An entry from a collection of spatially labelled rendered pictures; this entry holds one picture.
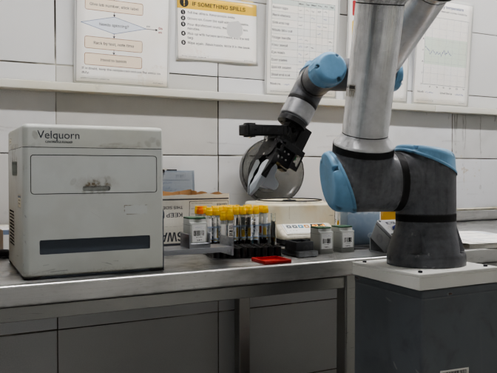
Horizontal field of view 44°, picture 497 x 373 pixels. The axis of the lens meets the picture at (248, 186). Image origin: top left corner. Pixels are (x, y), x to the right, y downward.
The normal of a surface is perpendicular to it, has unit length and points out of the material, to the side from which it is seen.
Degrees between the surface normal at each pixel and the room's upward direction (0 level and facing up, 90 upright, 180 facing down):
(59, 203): 90
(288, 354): 90
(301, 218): 90
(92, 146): 89
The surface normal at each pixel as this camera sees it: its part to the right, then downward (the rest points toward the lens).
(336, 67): 0.20, -0.13
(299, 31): 0.44, 0.07
